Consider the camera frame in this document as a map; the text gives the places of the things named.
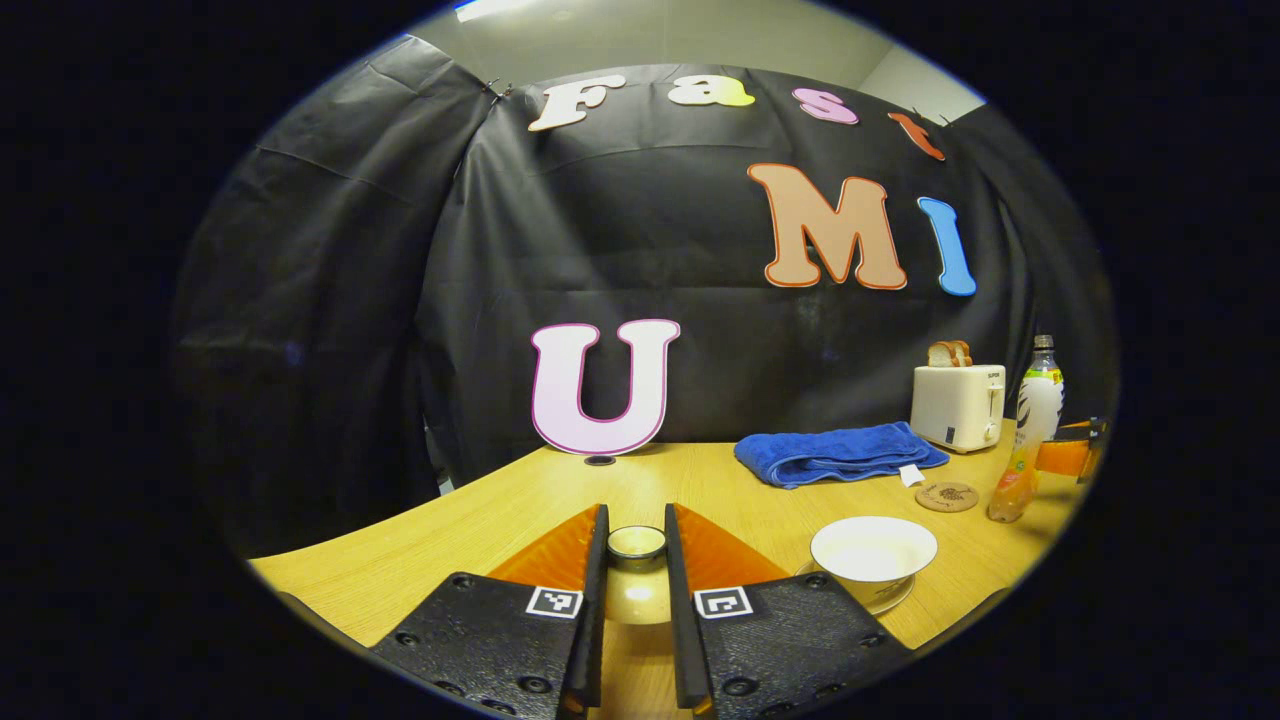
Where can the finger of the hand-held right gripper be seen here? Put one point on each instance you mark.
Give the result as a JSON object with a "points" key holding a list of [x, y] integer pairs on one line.
{"points": [[1065, 457]]}

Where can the toast bread slice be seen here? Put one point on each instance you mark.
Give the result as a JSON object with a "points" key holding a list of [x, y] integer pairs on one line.
{"points": [[940, 354], [965, 352]]}

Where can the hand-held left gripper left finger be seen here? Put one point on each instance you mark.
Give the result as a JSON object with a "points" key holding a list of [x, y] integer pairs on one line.
{"points": [[595, 620]]}

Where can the cream teacup lid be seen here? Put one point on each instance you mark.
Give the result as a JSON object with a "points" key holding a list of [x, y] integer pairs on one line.
{"points": [[637, 590]]}

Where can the blue folded towel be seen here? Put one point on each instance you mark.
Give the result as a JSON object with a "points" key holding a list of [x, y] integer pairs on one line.
{"points": [[840, 452]]}

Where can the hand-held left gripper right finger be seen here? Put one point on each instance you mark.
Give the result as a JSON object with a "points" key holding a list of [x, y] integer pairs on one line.
{"points": [[680, 620]]}

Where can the plastic water bottle white label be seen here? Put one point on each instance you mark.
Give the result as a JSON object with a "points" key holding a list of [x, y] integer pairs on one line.
{"points": [[1038, 410]]}

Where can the black backdrop cloth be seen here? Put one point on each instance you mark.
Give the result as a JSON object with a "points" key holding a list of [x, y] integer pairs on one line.
{"points": [[650, 250]]}

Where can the round cork coaster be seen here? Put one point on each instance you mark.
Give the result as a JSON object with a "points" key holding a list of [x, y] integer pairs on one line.
{"points": [[946, 496]]}

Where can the cream ceramic saucer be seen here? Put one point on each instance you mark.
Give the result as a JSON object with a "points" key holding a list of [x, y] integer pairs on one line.
{"points": [[890, 598]]}

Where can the white toaster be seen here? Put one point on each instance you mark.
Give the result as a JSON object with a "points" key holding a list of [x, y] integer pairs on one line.
{"points": [[955, 405]]}

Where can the cream ceramic teacup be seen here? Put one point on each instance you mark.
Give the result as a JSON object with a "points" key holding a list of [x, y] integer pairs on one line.
{"points": [[872, 555]]}

